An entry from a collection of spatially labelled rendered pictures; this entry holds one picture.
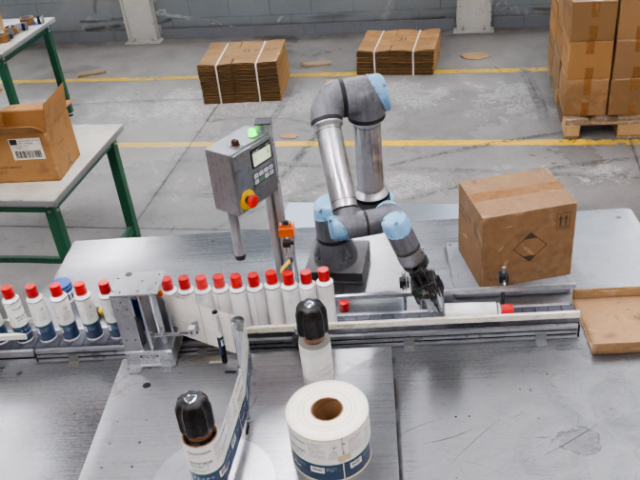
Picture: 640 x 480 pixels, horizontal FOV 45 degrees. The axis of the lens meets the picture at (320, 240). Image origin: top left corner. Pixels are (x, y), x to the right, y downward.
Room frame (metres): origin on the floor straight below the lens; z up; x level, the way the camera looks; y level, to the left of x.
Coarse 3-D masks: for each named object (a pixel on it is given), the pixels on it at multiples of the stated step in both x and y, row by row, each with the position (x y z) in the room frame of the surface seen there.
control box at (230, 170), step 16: (224, 144) 1.94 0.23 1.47; (240, 144) 1.93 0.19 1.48; (256, 144) 1.94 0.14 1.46; (208, 160) 1.93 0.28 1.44; (224, 160) 1.88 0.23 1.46; (240, 160) 1.89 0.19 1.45; (272, 160) 1.98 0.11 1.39; (224, 176) 1.89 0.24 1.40; (240, 176) 1.88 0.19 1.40; (272, 176) 1.98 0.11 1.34; (224, 192) 1.90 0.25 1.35; (240, 192) 1.88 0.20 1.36; (256, 192) 1.92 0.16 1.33; (272, 192) 1.97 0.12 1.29; (224, 208) 1.91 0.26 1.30; (240, 208) 1.87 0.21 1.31
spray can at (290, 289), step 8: (288, 272) 1.86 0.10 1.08; (288, 280) 1.85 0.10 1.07; (288, 288) 1.84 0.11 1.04; (296, 288) 1.85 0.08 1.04; (288, 296) 1.84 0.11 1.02; (296, 296) 1.85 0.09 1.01; (288, 304) 1.84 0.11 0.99; (296, 304) 1.84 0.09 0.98; (288, 312) 1.84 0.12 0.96; (288, 320) 1.85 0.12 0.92
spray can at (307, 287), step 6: (306, 270) 1.86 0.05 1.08; (300, 276) 1.86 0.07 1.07; (306, 276) 1.84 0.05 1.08; (300, 282) 1.86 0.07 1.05; (306, 282) 1.84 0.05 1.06; (312, 282) 1.86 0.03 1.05; (300, 288) 1.84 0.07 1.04; (306, 288) 1.84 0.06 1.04; (312, 288) 1.84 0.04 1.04; (300, 294) 1.85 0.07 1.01; (306, 294) 1.83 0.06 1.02; (312, 294) 1.84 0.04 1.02; (300, 300) 1.86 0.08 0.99
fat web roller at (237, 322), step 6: (234, 318) 1.70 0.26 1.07; (240, 318) 1.70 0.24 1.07; (234, 324) 1.68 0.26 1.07; (240, 324) 1.68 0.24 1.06; (234, 330) 1.68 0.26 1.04; (240, 330) 1.67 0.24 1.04; (234, 336) 1.68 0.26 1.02; (240, 336) 1.67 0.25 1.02; (234, 342) 1.68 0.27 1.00; (240, 342) 1.67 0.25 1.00; (240, 348) 1.67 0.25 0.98; (240, 354) 1.67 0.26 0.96; (240, 360) 1.68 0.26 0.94; (240, 366) 1.68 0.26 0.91; (252, 366) 1.69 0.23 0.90; (252, 372) 1.68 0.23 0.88
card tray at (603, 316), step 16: (592, 288) 1.91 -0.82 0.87; (608, 288) 1.90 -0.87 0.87; (624, 288) 1.89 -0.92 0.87; (576, 304) 1.88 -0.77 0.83; (592, 304) 1.87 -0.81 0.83; (608, 304) 1.86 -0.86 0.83; (624, 304) 1.86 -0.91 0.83; (592, 320) 1.80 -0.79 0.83; (608, 320) 1.79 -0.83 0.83; (624, 320) 1.78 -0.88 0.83; (592, 336) 1.73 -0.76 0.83; (608, 336) 1.72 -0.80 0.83; (624, 336) 1.71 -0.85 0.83; (592, 352) 1.66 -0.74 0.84; (608, 352) 1.65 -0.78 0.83; (624, 352) 1.65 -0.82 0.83
